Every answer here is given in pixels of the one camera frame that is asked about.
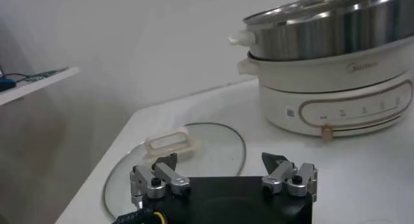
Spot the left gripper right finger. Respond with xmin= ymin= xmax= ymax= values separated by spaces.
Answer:
xmin=261 ymin=152 xmax=318 ymax=203

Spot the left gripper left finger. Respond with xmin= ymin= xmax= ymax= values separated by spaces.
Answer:
xmin=129 ymin=153 xmax=192 ymax=210

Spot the round glass pot lid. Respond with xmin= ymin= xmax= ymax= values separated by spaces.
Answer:
xmin=103 ymin=122 xmax=247 ymax=219

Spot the stainless steel steamer basket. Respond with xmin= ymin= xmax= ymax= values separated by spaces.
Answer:
xmin=228 ymin=0 xmax=414 ymax=62

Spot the white electric cooker base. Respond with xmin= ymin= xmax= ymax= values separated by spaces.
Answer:
xmin=237 ymin=34 xmax=414 ymax=141

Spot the small white side table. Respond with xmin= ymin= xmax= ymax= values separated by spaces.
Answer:
xmin=0 ymin=66 xmax=80 ymax=106

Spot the blue computer mouse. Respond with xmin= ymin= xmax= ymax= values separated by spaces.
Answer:
xmin=0 ymin=78 xmax=17 ymax=93

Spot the thin black looped cable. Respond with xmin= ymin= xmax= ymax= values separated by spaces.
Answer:
xmin=3 ymin=71 xmax=32 ymax=84

